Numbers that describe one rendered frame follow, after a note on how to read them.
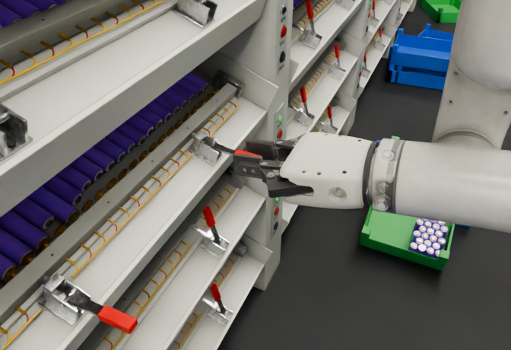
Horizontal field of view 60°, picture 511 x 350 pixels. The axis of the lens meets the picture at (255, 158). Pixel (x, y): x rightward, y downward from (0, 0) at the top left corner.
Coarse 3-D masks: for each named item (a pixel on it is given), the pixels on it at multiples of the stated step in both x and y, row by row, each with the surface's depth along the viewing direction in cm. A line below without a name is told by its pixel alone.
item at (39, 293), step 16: (224, 112) 69; (208, 128) 65; (176, 160) 59; (160, 176) 56; (128, 208) 51; (112, 224) 49; (96, 240) 47; (80, 256) 46; (64, 272) 44; (32, 304) 41; (16, 320) 40; (0, 336) 39
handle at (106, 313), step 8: (72, 296) 41; (80, 296) 41; (72, 304) 41; (80, 304) 40; (88, 304) 40; (96, 304) 40; (88, 312) 40; (96, 312) 40; (104, 312) 39; (112, 312) 39; (120, 312) 39; (104, 320) 39; (112, 320) 39; (120, 320) 39; (128, 320) 39; (136, 320) 39; (120, 328) 39; (128, 328) 38
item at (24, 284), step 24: (216, 96) 67; (192, 120) 62; (168, 144) 57; (144, 168) 53; (120, 192) 50; (96, 216) 47; (72, 240) 44; (48, 264) 42; (72, 264) 44; (24, 288) 40; (0, 312) 38; (24, 312) 40
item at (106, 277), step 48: (240, 96) 73; (144, 144) 59; (240, 144) 66; (96, 192) 52; (144, 192) 54; (192, 192) 56; (144, 240) 50; (0, 288) 41; (96, 288) 44; (48, 336) 40
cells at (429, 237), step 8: (416, 224) 108; (424, 224) 107; (432, 224) 108; (440, 224) 106; (416, 232) 106; (424, 232) 106; (432, 232) 105; (440, 232) 105; (416, 240) 105; (424, 240) 105; (432, 240) 104; (440, 240) 104; (408, 248) 107; (416, 248) 104; (424, 248) 103; (432, 248) 103; (440, 248) 105; (432, 256) 105
